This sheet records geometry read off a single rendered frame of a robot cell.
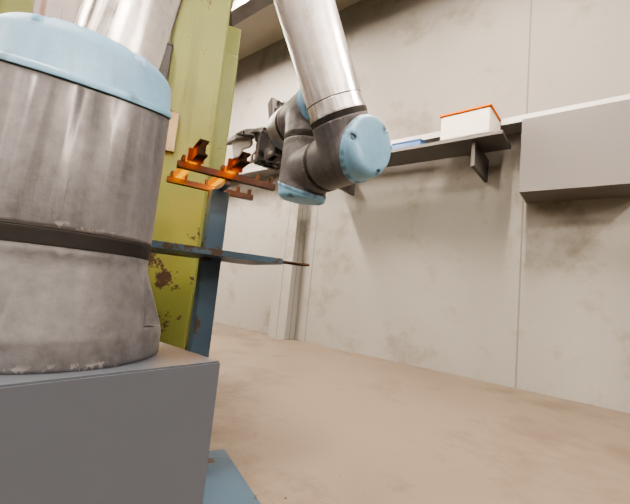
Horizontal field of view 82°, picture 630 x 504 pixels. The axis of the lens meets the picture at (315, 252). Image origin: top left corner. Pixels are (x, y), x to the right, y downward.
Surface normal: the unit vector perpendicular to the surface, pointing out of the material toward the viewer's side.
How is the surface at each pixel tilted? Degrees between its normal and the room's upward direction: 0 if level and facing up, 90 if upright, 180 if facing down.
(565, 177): 90
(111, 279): 70
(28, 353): 90
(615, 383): 90
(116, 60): 86
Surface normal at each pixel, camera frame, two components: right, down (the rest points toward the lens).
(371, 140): 0.59, 0.05
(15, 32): -0.04, -0.18
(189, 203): 0.36, -0.06
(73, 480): 0.78, 0.01
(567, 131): -0.62, -0.15
